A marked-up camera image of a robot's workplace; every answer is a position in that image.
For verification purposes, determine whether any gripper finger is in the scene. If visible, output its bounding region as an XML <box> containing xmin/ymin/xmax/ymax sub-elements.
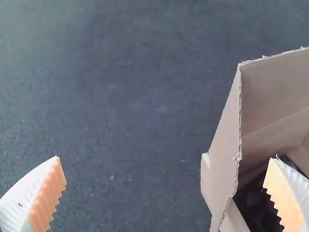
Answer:
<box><xmin>262</xmin><ymin>157</ymin><xmax>309</xmax><ymax>232</ymax></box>
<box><xmin>0</xmin><ymin>155</ymin><xmax>68</xmax><ymax>232</ymax></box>

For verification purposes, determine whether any black square fan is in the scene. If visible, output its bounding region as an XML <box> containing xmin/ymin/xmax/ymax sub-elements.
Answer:
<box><xmin>233</xmin><ymin>154</ymin><xmax>303</xmax><ymax>232</ymax></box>

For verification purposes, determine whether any cardboard box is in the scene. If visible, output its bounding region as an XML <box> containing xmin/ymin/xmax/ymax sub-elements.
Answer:
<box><xmin>200</xmin><ymin>46</ymin><xmax>309</xmax><ymax>232</ymax></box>

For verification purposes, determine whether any black mat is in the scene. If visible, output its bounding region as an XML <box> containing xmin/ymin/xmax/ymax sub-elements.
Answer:
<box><xmin>0</xmin><ymin>0</ymin><xmax>309</xmax><ymax>232</ymax></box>

